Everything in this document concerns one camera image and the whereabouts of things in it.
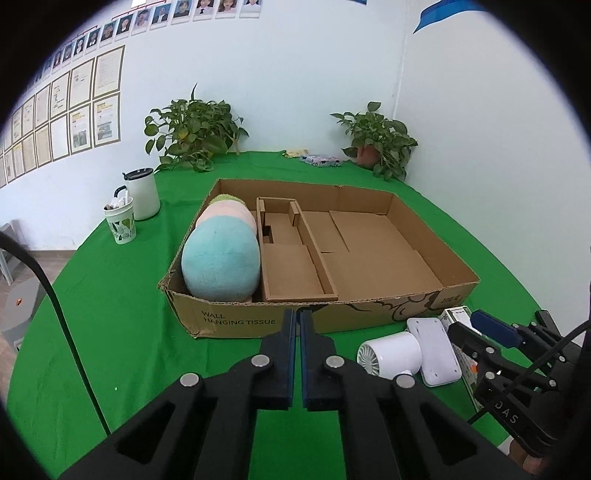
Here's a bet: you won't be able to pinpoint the white green medicine box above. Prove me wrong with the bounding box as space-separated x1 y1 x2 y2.
439 306 483 412

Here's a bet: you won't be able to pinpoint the small brown cardboard insert box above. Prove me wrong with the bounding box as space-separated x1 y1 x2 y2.
256 197 339 303

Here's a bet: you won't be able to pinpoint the white hair dryer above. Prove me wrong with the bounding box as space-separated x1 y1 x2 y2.
356 332 422 380

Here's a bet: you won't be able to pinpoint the green tablecloth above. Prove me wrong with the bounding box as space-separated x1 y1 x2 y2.
7 152 538 477

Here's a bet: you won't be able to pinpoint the pastel striped plush pillow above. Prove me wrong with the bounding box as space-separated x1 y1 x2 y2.
180 194 260 302

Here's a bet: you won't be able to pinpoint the right potted green plant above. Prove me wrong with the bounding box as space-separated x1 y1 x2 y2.
331 101 418 181

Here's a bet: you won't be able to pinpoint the potted green plant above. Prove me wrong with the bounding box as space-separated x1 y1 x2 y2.
143 92 249 173
331 101 418 181

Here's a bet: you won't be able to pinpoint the leaf patterned paper cup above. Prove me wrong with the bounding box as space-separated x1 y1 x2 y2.
103 197 136 245

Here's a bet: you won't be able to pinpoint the patterned small pouch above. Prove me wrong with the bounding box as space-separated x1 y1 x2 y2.
300 155 342 167

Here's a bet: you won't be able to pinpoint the white mug with black lid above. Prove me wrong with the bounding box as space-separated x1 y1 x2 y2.
113 168 160 221

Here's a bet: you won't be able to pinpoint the yellow small object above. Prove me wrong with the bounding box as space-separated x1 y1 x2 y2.
283 149 308 158

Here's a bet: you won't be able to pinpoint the left potted green plant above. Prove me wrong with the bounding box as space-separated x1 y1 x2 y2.
143 92 249 173

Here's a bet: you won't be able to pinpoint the black cable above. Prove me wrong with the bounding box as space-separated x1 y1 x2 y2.
0 230 113 437

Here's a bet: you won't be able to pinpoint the framed wall documents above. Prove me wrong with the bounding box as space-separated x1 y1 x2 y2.
1 46 125 187

